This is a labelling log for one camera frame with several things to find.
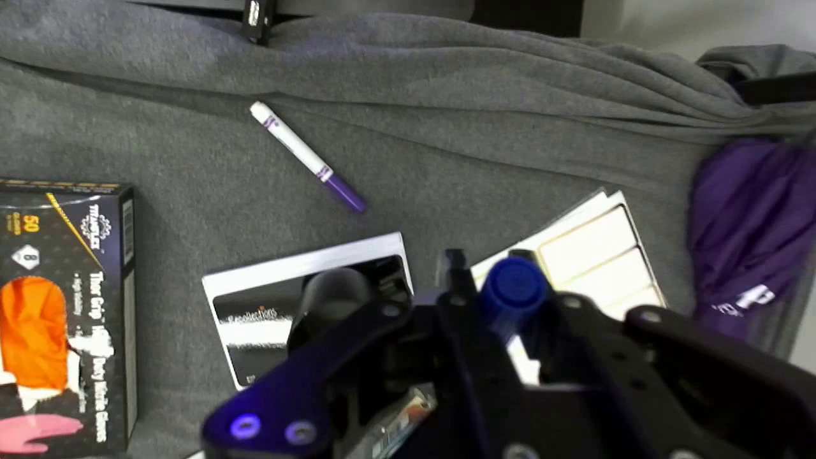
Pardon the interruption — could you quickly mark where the black glove box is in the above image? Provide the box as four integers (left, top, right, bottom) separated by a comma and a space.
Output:
0, 175, 140, 459

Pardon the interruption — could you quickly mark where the purple cloth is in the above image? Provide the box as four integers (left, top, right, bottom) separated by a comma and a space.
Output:
685, 135, 816, 353

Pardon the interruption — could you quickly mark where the white marker purple cap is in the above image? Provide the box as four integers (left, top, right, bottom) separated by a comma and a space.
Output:
246, 99, 372, 217

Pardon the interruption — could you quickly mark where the grey tablecloth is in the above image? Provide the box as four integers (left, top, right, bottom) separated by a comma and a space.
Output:
0, 0, 816, 459

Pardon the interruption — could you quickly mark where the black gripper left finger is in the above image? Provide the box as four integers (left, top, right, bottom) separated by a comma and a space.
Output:
198, 248, 523, 459

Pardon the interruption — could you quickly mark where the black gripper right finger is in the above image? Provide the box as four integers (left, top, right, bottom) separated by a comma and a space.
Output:
508, 291, 816, 459

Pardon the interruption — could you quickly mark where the white label sheets stack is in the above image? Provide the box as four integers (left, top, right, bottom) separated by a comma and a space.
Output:
468, 187, 671, 387

